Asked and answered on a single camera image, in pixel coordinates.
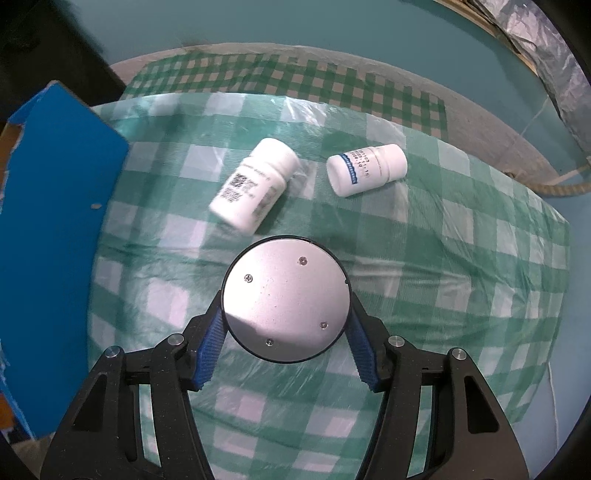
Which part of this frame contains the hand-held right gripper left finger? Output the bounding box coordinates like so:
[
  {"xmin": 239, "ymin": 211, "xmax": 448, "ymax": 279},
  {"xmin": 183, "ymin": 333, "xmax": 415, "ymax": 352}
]
[{"xmin": 41, "ymin": 290, "xmax": 228, "ymax": 480}]

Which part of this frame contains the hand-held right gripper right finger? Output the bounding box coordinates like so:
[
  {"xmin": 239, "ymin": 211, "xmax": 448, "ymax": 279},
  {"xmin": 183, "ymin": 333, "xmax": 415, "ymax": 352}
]
[{"xmin": 342, "ymin": 292, "xmax": 530, "ymax": 480}]

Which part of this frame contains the round black silver disc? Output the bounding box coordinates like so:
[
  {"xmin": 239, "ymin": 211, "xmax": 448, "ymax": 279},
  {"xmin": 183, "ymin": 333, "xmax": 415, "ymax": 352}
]
[{"xmin": 221, "ymin": 236, "xmax": 352, "ymax": 363}]

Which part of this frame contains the blue cardboard box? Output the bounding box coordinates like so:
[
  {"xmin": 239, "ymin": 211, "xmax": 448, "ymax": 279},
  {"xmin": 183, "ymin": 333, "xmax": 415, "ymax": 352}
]
[{"xmin": 0, "ymin": 81, "xmax": 130, "ymax": 439}]

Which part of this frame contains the green checkered tablecloth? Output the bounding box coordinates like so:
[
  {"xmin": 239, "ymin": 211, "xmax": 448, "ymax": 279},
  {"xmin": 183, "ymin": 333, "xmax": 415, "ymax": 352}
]
[{"xmin": 85, "ymin": 42, "xmax": 571, "ymax": 480}]

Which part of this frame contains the large white pill bottle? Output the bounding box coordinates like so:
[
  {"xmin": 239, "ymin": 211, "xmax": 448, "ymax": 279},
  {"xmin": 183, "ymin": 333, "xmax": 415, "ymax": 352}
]
[{"xmin": 209, "ymin": 138, "xmax": 301, "ymax": 234}]

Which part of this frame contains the small white pill bottle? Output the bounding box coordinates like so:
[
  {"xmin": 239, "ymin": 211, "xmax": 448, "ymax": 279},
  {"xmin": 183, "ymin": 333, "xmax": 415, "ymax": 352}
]
[{"xmin": 326, "ymin": 144, "xmax": 408, "ymax": 198}]

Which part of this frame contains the grey plastic sheet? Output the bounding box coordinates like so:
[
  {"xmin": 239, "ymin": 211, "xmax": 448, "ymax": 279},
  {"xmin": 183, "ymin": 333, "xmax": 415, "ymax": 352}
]
[{"xmin": 466, "ymin": 0, "xmax": 591, "ymax": 153}]

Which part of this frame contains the striped cord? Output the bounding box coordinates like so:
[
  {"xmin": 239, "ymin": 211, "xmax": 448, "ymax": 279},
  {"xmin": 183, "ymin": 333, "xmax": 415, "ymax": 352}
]
[{"xmin": 536, "ymin": 157, "xmax": 591, "ymax": 198}]

